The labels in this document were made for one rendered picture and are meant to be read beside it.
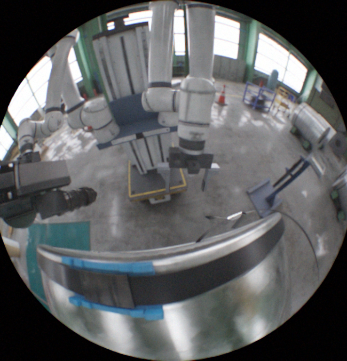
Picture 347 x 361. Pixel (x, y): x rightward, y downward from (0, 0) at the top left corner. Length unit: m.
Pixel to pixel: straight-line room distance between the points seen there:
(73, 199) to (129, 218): 1.37
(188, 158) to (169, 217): 1.24
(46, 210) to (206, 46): 0.73
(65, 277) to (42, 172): 0.18
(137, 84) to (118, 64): 0.21
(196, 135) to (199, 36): 0.48
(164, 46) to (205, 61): 0.23
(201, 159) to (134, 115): 0.68
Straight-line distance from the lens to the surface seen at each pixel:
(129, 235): 1.61
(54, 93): 0.67
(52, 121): 0.62
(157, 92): 0.44
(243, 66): 11.86
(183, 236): 1.48
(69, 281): 0.17
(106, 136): 0.83
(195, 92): 0.29
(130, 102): 0.88
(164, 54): 0.47
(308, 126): 4.87
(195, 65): 0.65
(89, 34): 3.39
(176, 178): 1.36
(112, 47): 0.94
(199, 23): 0.63
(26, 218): 0.40
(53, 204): 0.26
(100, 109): 0.78
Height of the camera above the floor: 1.48
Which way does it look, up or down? 59 degrees down
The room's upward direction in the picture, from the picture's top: 5 degrees counter-clockwise
